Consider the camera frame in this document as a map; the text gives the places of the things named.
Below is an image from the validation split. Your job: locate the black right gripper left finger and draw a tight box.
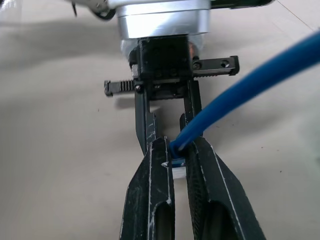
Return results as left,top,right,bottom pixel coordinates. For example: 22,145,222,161
119,136,176,240

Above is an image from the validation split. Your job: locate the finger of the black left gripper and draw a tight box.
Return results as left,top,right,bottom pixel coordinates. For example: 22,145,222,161
134,86,159,156
178,78,204,141

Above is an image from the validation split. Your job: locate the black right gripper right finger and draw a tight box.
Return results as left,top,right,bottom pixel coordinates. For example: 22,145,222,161
186,136,267,240

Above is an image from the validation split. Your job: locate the white coupler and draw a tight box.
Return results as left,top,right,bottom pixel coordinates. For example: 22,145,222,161
172,166,187,180

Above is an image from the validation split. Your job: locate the blue cable with plug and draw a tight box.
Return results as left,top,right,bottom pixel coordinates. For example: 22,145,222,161
168,31,320,169

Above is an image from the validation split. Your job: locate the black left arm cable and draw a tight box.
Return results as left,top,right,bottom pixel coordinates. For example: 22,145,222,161
69,0,118,23

